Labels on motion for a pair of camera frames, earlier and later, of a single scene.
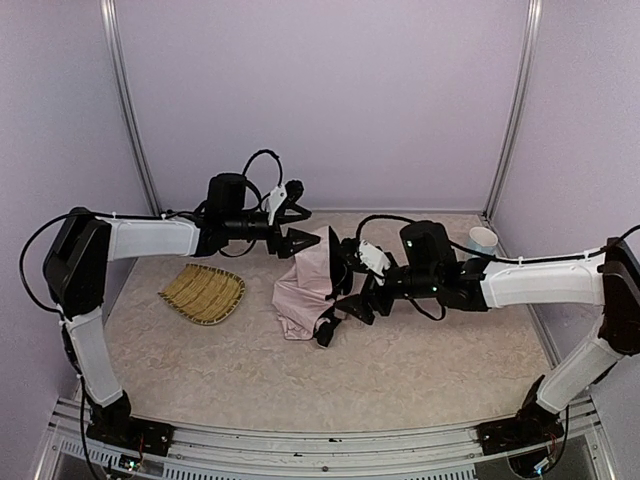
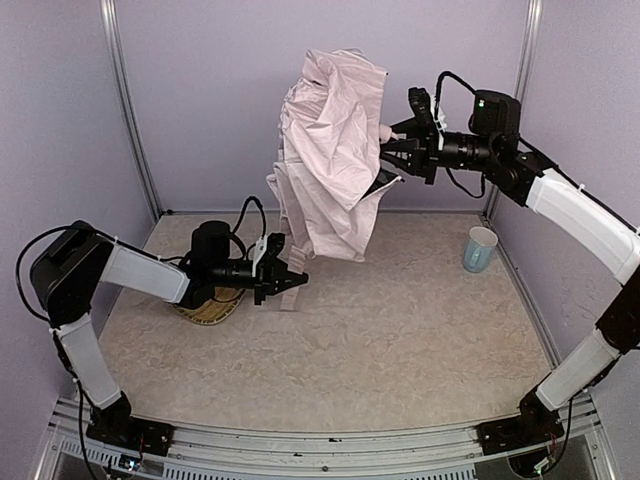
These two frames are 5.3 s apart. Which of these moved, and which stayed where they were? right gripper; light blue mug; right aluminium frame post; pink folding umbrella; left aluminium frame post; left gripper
Moved: right gripper; left gripper; pink folding umbrella
Stayed: right aluminium frame post; left aluminium frame post; light blue mug
